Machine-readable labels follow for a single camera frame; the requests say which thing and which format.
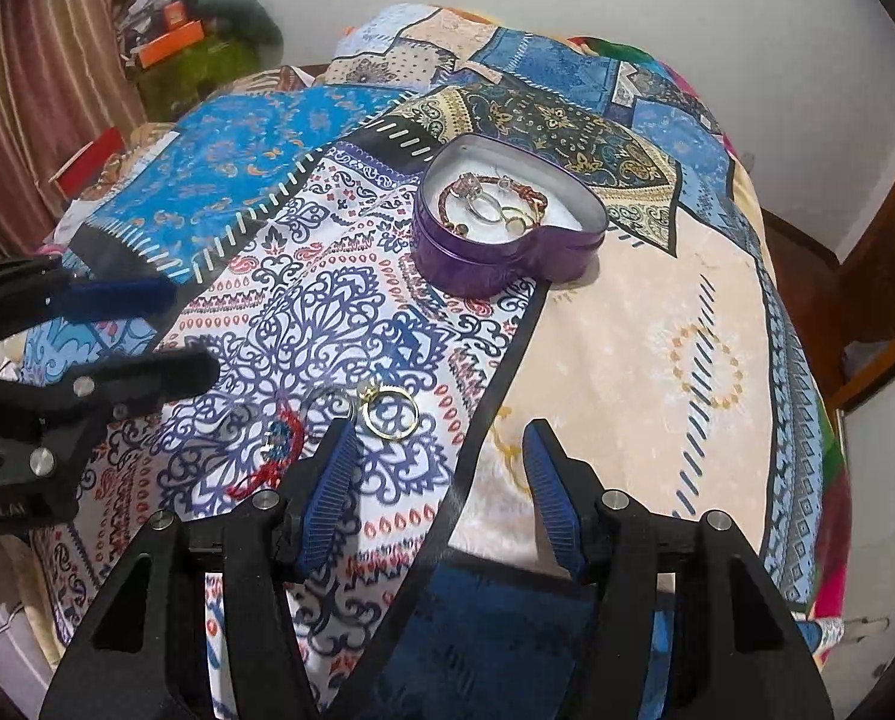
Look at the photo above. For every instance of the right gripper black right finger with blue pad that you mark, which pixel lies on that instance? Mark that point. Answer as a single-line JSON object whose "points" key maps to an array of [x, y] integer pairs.
{"points": [[736, 651]]}

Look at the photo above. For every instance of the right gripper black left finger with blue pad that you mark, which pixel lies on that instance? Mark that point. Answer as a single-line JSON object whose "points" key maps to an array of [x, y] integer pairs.
{"points": [[140, 652]]}

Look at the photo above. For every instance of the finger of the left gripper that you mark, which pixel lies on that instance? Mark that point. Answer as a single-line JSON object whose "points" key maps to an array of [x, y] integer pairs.
{"points": [[86, 301], [129, 386]]}

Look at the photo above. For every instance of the red flat box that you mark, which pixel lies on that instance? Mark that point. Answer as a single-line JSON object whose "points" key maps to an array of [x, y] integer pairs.
{"points": [[83, 168]]}

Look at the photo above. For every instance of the green covered side table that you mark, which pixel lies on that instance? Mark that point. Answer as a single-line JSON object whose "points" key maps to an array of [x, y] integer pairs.
{"points": [[172, 87]]}

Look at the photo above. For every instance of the striped pink curtain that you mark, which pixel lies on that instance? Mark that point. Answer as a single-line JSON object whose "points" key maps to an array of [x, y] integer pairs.
{"points": [[62, 83]]}

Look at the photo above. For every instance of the colourful patchwork bed quilt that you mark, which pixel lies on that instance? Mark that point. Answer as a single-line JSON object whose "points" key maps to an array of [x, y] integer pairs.
{"points": [[671, 366]]}

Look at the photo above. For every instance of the orange box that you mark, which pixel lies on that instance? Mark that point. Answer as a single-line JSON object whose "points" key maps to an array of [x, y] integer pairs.
{"points": [[170, 43]]}

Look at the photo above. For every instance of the dark green plush bundle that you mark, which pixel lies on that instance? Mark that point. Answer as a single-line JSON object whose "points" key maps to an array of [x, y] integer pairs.
{"points": [[245, 19]]}

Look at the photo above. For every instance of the purple heart-shaped tin box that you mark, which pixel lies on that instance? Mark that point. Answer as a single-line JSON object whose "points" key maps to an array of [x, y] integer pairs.
{"points": [[487, 214]]}

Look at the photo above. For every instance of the wooden door frame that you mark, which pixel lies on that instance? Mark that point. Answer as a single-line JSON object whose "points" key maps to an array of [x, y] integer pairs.
{"points": [[843, 310]]}

